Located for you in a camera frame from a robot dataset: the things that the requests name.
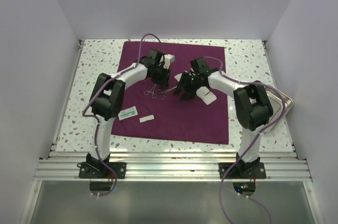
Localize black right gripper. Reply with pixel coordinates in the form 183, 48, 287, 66
173, 72, 201, 100

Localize steel forceps clamp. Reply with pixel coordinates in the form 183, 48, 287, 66
144, 84, 157, 99
156, 86, 177, 100

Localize steel instrument tray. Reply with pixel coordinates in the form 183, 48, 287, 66
264, 87, 294, 134

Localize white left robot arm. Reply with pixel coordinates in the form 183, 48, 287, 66
82, 49, 175, 178

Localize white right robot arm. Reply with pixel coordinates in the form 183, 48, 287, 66
173, 57, 274, 178

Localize white gauze pad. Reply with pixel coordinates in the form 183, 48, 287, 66
201, 91, 217, 105
174, 73, 182, 82
196, 87, 210, 98

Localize purple cloth mat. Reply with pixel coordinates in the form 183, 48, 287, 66
111, 41, 229, 144

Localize small white bandage strip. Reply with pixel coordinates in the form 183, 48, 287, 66
139, 115, 154, 123

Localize white green suture packet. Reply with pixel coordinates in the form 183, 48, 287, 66
118, 106, 138, 121

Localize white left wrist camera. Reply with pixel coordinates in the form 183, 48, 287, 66
164, 54, 175, 69

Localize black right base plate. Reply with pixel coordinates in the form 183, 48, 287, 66
218, 162, 267, 180

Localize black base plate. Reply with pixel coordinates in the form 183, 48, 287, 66
77, 162, 127, 179
218, 162, 267, 180

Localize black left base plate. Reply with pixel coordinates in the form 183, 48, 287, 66
77, 162, 127, 179

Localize aluminium rail frame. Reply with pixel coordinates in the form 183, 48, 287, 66
21, 39, 317, 223

